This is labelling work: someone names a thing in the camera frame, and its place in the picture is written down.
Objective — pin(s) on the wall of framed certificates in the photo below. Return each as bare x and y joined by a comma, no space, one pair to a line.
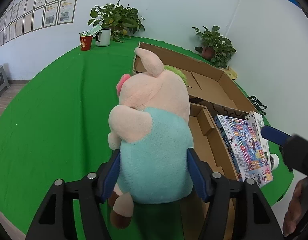
41,7

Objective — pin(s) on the brown plant pot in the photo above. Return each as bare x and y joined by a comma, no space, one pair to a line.
207,52

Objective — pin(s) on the large leafy green plant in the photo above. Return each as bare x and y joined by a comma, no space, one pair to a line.
116,17

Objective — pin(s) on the brown cardboard box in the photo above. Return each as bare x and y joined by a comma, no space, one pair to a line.
209,85

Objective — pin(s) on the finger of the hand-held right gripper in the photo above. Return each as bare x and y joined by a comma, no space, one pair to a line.
274,134

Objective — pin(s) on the small leafy green plant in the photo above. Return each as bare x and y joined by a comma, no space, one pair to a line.
216,42

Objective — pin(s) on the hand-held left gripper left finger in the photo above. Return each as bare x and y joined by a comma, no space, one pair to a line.
111,172

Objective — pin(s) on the pink plush pig toy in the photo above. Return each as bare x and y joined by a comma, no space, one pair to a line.
154,142

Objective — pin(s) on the white tape roll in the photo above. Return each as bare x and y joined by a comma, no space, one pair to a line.
274,162

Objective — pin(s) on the white mug planter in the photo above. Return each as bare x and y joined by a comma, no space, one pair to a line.
103,38

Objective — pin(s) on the person's right hand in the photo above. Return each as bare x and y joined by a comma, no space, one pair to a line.
294,210

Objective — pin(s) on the colourful board game box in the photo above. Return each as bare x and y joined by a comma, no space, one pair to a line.
246,150

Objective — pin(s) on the green paper packet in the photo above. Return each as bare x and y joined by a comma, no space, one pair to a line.
90,31

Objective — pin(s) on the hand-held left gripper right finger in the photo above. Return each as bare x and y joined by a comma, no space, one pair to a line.
196,175

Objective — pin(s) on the yellow object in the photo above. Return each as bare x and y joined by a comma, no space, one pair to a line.
231,73

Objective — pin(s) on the white medicine box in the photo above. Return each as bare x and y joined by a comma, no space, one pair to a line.
255,122

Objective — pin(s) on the red paper cup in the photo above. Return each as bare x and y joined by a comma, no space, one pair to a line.
85,43

